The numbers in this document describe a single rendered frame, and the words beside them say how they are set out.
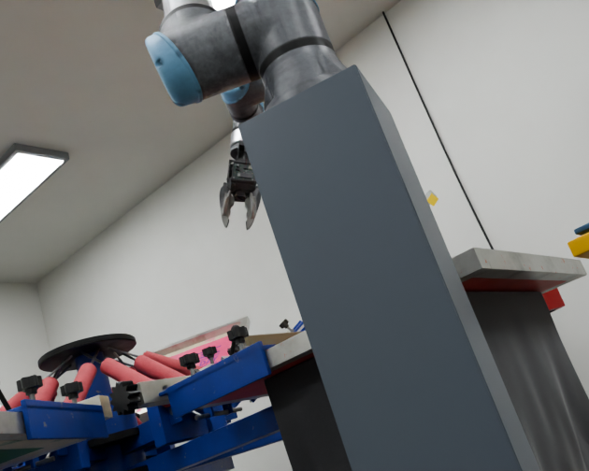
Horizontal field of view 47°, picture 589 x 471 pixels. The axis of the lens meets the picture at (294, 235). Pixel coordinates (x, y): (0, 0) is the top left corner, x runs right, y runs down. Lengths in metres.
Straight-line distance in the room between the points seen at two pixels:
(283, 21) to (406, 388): 0.54
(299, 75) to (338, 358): 0.39
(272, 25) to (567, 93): 2.69
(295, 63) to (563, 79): 2.73
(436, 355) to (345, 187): 0.23
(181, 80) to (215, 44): 0.07
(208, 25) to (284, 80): 0.15
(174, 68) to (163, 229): 4.15
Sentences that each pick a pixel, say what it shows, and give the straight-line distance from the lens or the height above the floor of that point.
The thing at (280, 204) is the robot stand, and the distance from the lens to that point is 0.88.
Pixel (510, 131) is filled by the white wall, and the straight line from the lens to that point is 3.65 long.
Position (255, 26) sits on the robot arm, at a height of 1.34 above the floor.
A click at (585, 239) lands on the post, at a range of 1.19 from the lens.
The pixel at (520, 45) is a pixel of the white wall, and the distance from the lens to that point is 3.75.
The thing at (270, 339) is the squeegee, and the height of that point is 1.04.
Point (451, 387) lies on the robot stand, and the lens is 0.79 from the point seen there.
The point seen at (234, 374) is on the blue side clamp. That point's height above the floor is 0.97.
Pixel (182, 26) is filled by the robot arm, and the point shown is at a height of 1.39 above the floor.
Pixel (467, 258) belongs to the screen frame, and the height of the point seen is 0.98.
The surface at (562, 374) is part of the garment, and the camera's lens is 1.55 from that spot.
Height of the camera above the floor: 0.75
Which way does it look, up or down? 19 degrees up
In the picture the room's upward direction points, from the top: 19 degrees counter-clockwise
